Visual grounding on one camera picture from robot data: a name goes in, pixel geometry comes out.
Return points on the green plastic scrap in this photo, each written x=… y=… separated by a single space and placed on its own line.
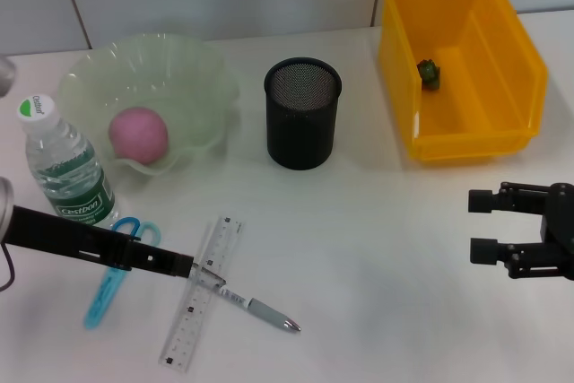
x=429 y=73

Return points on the blue scissors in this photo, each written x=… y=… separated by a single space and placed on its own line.
x=101 y=298

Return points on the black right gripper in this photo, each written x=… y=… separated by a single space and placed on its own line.
x=560 y=226

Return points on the clear green-labelled water bottle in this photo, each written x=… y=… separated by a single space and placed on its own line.
x=67 y=163

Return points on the pale green glass fruit plate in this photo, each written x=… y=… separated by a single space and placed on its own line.
x=179 y=87

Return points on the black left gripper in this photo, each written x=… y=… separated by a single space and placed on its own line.
x=67 y=237

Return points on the white and silver left arm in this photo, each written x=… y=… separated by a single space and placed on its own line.
x=4 y=208

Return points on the grey and clear pen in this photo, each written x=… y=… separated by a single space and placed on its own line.
x=269 y=311

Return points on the black mesh cup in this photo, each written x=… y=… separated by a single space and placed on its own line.
x=300 y=132

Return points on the yellow plastic bin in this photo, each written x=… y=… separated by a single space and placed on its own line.
x=493 y=87

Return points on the transparent plastic ruler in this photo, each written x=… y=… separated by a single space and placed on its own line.
x=188 y=324

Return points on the pink peach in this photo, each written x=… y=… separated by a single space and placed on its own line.
x=139 y=134

